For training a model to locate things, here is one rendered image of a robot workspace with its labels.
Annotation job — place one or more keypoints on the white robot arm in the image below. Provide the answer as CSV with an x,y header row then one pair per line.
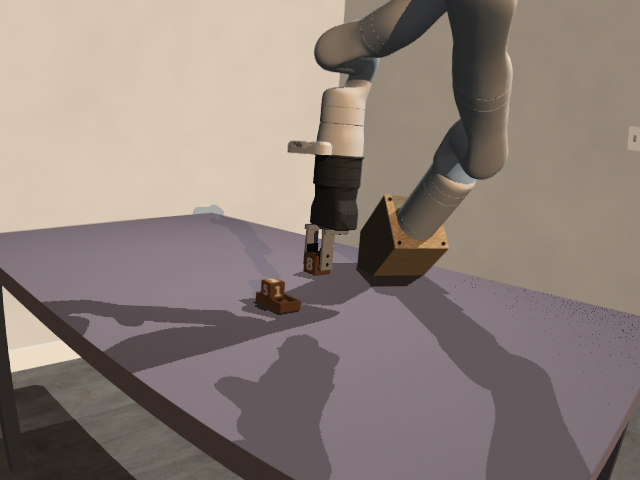
x,y
482,80

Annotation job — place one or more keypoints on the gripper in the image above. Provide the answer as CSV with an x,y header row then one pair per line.
x,y
337,175

